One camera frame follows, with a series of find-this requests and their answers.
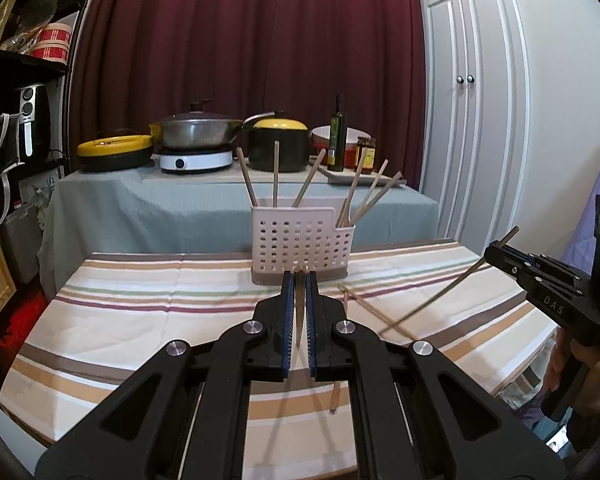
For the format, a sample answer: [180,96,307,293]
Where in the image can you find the yellow lid electric cooker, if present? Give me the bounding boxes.
[76,134,154,172]

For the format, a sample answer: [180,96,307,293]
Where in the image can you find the white induction cooker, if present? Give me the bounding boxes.
[159,148,233,174]

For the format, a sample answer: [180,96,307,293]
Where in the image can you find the black air fryer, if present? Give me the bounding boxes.
[19,84,50,162]

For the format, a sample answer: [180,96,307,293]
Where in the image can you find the white perforated utensil holder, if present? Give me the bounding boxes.
[251,197,355,285]

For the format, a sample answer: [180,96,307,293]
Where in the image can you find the black storage shelf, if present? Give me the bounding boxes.
[0,0,86,314]

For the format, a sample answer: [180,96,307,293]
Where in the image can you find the black pot yellow lid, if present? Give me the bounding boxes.
[242,113,310,172]

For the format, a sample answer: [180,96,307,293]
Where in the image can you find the red striped round box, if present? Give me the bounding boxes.
[30,22,72,64]

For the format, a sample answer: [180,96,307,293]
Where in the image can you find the steel wok with lid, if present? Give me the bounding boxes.
[149,98,276,150]

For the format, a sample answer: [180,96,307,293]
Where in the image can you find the sauce jar yellow label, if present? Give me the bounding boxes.
[355,136,376,166]

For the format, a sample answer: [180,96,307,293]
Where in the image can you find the white wardrobe doors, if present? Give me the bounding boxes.
[419,0,530,252]

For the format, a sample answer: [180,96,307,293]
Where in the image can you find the white bowl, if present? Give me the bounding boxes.
[311,125,370,148]

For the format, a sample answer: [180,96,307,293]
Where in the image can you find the dark olive oil bottle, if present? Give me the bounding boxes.
[327,93,347,171]

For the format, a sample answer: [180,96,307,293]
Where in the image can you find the person right hand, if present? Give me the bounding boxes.
[542,328,600,416]

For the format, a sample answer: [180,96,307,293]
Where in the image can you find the wooden chopstick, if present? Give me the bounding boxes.
[336,148,365,228]
[329,288,349,415]
[236,146,259,208]
[294,268,306,349]
[379,226,520,335]
[346,171,402,226]
[291,148,326,208]
[338,284,418,341]
[350,159,389,226]
[272,140,280,208]

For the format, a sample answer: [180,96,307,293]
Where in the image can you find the grey blue tablecloth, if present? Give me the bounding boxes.
[38,165,438,299]

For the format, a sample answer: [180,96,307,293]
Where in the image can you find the dark red curtain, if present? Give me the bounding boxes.
[68,0,426,186]

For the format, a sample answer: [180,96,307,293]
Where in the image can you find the grey cutting board tray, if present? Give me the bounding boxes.
[317,165,391,186]

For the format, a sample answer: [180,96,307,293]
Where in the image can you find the red container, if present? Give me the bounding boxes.
[309,143,356,169]

